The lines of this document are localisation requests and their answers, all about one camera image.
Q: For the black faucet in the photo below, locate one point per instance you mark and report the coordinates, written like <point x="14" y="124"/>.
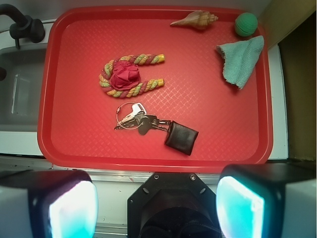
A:
<point x="24" y="26"/>

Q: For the green rubber ball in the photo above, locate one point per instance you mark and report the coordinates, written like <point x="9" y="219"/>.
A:
<point x="246" y="24"/>

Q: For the red plastic tray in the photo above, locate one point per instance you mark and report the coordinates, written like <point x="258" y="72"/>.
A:
<point x="77" y="119"/>

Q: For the black leather key pouch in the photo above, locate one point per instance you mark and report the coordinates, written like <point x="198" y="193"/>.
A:
<point x="181" y="138"/>

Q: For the brown spiral seashell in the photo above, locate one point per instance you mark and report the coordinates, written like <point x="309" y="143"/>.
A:
<point x="199" y="20"/>

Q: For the crumpled red cloth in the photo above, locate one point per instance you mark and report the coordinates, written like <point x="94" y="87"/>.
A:
<point x="125" y="76"/>

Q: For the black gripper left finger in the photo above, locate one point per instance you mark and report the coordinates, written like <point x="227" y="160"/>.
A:
<point x="47" y="204"/>

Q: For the multicolour braided rope toy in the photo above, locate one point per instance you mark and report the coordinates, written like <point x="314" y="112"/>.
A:
<point x="142" y="87"/>

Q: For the light blue woven cloth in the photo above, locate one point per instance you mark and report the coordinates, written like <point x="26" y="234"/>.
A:
<point x="240" y="59"/>

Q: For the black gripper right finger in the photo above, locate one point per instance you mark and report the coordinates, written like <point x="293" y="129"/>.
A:
<point x="268" y="201"/>

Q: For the grey sink basin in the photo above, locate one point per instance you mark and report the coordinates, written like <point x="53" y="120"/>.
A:
<point x="20" y="91"/>

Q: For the silver and black keys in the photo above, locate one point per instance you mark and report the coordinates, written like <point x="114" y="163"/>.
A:
<point x="139" y="120"/>

